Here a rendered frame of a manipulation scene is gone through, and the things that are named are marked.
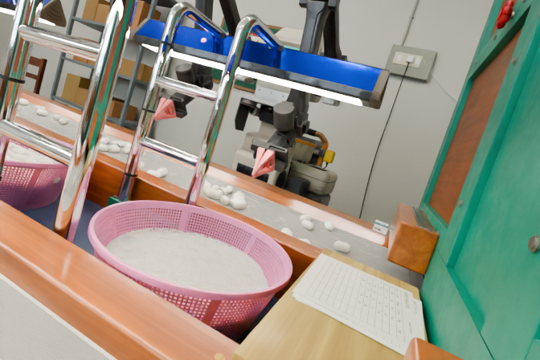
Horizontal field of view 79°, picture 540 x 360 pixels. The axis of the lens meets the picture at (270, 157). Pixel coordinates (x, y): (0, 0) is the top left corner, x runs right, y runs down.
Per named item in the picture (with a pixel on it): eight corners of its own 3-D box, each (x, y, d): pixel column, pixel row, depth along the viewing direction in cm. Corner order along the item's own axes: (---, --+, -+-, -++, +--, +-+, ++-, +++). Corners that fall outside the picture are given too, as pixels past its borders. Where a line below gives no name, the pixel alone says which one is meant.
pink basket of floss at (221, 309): (91, 243, 52) (106, 188, 51) (243, 264, 62) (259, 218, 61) (34, 380, 28) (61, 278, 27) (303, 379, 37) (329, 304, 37)
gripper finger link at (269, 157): (260, 169, 79) (277, 147, 85) (235, 160, 82) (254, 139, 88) (261, 188, 84) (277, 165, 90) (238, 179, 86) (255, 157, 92)
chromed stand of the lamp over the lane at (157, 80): (166, 205, 82) (217, 30, 78) (233, 236, 75) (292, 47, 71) (103, 214, 64) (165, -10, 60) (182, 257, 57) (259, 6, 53)
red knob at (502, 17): (491, 31, 57) (500, 6, 57) (505, 34, 57) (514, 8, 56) (498, 21, 53) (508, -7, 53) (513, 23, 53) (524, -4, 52)
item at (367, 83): (150, 50, 88) (157, 24, 88) (380, 110, 67) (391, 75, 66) (128, 39, 81) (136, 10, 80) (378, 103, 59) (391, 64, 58)
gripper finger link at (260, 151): (269, 172, 78) (286, 149, 84) (243, 163, 81) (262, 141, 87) (269, 191, 83) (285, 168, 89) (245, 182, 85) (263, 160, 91)
